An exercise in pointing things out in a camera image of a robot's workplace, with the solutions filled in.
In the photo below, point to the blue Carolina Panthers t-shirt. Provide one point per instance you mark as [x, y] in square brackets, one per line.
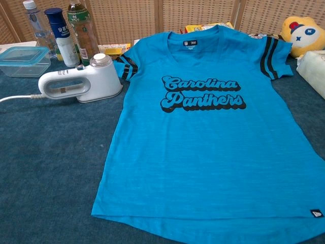
[203, 152]

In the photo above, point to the white handheld garment steamer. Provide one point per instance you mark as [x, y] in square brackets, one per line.
[101, 81]

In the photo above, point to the white flat packet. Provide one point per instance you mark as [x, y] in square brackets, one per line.
[136, 42]

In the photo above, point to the yellow snack box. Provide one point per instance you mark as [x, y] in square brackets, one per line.
[114, 49]

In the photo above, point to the red snack packet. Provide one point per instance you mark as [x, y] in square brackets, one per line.
[182, 31]

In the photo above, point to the yellow snack bag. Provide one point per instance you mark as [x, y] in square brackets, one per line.
[198, 28]

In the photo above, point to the wicker folding screen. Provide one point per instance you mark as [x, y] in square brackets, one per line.
[127, 20]

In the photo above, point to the green label tea bottle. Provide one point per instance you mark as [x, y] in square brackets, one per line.
[85, 35]

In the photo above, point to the dark teal table cloth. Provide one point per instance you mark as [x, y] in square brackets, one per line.
[50, 165]

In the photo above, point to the dark snack packet pink print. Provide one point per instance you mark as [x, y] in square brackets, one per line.
[256, 36]

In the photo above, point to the white bottle blue cap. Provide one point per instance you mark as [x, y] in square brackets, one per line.
[63, 38]

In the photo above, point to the clear container blue lid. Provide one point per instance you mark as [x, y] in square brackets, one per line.
[23, 61]

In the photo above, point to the clear water bottle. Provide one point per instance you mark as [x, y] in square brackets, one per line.
[38, 28]

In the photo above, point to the long white tissue pack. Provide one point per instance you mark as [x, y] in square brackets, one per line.
[312, 68]

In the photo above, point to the yellow plush toy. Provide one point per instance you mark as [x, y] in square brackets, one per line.
[302, 35]

